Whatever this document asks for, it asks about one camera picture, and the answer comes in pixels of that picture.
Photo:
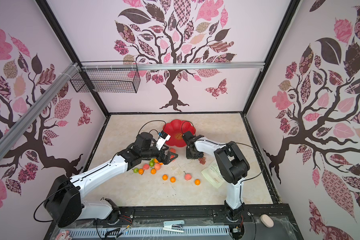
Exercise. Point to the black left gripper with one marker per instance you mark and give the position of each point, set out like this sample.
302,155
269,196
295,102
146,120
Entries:
166,161

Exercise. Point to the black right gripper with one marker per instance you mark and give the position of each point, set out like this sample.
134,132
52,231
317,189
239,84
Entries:
189,156

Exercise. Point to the purple fake grape bunch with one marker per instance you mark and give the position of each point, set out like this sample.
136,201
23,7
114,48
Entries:
202,160

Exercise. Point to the red flower fruit bowl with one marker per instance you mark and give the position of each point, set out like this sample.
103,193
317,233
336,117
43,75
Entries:
175,129

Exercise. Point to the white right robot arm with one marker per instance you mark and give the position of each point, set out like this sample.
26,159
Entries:
232,164

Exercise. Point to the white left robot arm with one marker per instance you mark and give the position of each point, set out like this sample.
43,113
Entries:
65,202

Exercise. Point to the pink fake peach cluster right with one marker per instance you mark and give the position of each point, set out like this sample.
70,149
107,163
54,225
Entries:
157,166

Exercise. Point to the green fake apple cluster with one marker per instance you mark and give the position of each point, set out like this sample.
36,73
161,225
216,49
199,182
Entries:
151,163

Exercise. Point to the green white food pouch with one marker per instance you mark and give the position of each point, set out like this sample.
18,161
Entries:
212,174

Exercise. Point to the black base platform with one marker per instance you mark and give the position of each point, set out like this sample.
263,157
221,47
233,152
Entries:
248,227

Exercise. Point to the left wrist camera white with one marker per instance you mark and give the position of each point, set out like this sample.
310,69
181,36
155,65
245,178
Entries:
163,137

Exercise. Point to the black wire basket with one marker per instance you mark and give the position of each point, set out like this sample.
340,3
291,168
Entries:
107,77

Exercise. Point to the white slotted cable duct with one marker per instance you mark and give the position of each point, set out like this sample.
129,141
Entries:
148,233

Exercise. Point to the aluminium rail bar back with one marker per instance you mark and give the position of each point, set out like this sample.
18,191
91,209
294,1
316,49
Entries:
187,66

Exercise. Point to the aluminium rail bar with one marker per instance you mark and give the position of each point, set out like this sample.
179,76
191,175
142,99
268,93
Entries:
187,66
20,127

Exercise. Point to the aluminium rail bar left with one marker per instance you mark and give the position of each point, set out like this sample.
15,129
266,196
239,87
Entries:
20,127

